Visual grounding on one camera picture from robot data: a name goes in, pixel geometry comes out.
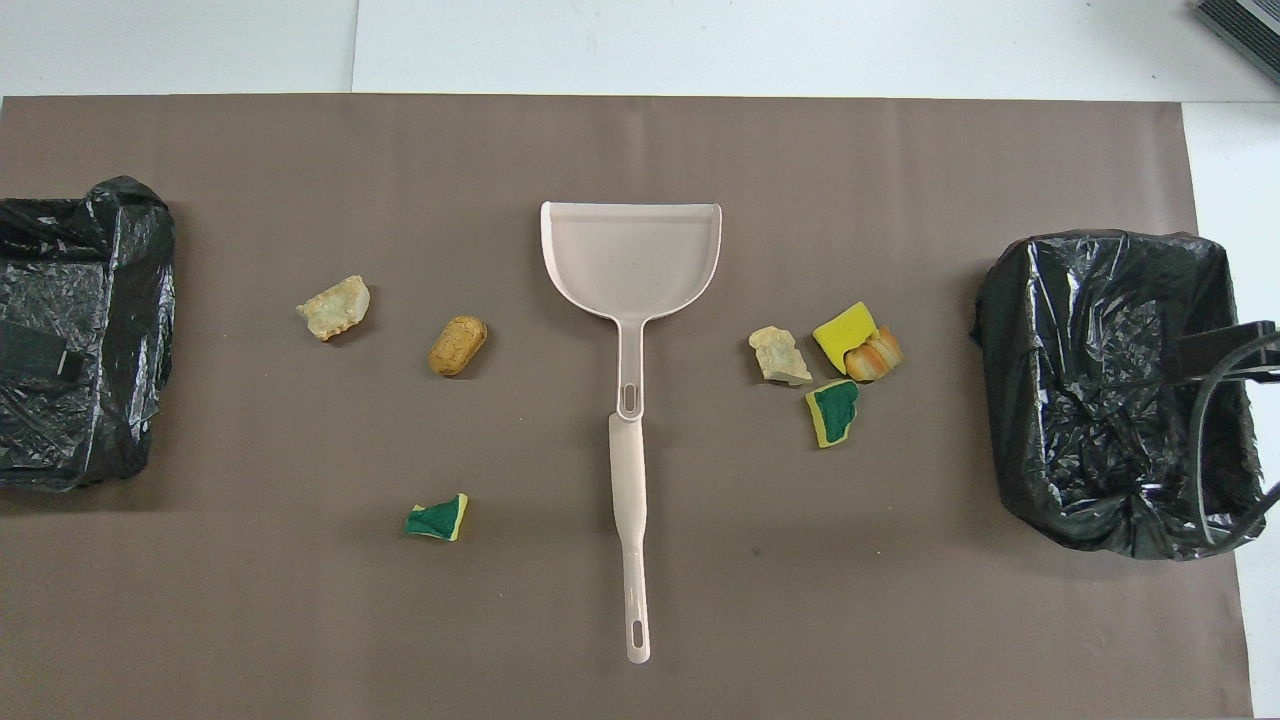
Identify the yellow sponge block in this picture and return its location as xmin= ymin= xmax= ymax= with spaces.
xmin=812 ymin=301 xmax=881 ymax=376

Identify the orange crusty bread piece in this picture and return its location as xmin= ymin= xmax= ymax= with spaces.
xmin=844 ymin=325 xmax=905 ymax=383

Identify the brown paper table mat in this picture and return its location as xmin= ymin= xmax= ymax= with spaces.
xmin=0 ymin=95 xmax=1256 ymax=720

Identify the pale bread chunk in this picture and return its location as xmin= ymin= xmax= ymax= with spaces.
xmin=296 ymin=275 xmax=372 ymax=343

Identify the thin green yellow sponge scrap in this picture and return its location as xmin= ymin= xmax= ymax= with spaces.
xmin=404 ymin=493 xmax=470 ymax=543

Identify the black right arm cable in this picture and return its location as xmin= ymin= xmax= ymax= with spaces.
xmin=1188 ymin=335 xmax=1280 ymax=548

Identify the black bag lined bin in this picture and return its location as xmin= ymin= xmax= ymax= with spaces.
xmin=0 ymin=176 xmax=177 ymax=492
xmin=972 ymin=230 xmax=1268 ymax=561

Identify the pink plastic dustpan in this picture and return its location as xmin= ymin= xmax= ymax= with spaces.
xmin=540 ymin=201 xmax=723 ymax=423

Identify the pink handled hand brush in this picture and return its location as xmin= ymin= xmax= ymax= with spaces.
xmin=609 ymin=412 xmax=653 ymax=665

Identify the brown bread roll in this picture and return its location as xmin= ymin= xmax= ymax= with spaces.
xmin=429 ymin=315 xmax=489 ymax=378

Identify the pale yellow foam piece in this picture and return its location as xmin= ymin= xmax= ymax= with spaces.
xmin=748 ymin=326 xmax=814 ymax=387

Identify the dark grey ridged device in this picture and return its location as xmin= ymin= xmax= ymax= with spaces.
xmin=1195 ymin=0 xmax=1280 ymax=86

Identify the thick green yellow sponge scrap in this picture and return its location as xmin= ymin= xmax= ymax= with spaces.
xmin=804 ymin=379 xmax=862 ymax=449

